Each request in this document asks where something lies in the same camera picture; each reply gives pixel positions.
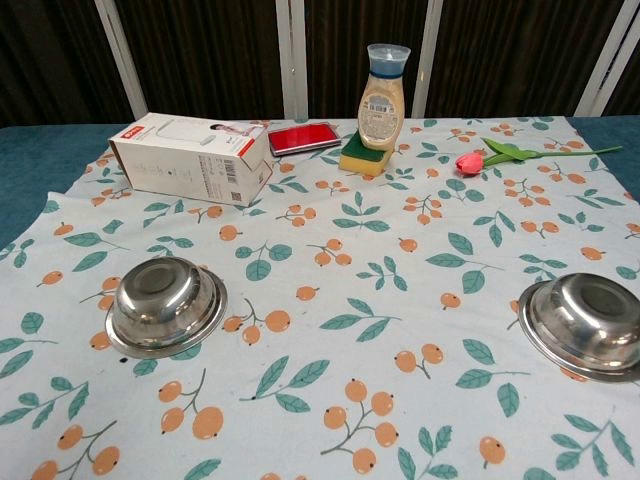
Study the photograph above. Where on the stainless steel bowl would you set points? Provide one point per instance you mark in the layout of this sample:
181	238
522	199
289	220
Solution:
165	305
585	320

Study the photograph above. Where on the fruit and leaf print tablecloth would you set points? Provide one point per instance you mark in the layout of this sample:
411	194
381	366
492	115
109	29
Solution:
350	280

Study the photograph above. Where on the yellow green scrub sponge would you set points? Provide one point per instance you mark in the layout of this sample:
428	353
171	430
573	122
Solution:
362	162

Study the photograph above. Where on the red ink pad case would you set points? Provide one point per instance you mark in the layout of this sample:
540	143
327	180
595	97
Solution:
302	137

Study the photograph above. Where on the beige sauce squeeze bottle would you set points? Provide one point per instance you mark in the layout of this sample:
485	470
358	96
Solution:
382	115

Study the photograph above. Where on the white cardboard product box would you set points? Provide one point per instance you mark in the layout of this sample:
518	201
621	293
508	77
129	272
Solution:
185	160

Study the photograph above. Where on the pink artificial tulip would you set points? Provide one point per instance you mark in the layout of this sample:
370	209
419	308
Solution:
467	164

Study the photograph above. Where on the teal table cover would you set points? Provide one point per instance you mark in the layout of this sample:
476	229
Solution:
30	160

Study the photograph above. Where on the white frame post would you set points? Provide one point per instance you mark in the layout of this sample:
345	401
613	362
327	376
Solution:
292	55
120	55
425	55
602	60

